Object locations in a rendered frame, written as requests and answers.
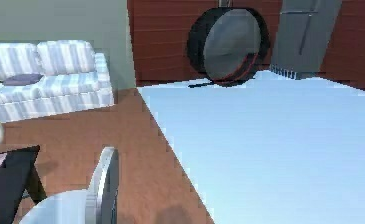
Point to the white chair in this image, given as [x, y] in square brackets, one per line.
[90, 200]

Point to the black round pan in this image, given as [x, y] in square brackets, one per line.
[228, 46]

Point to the pale blue table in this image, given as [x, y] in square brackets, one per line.
[273, 150]

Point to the white striped sofa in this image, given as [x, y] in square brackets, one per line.
[66, 86]

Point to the grey fridge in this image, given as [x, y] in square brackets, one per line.
[300, 36]

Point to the purple cushion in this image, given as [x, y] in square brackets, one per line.
[22, 79]

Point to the black side table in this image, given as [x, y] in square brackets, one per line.
[10, 186]

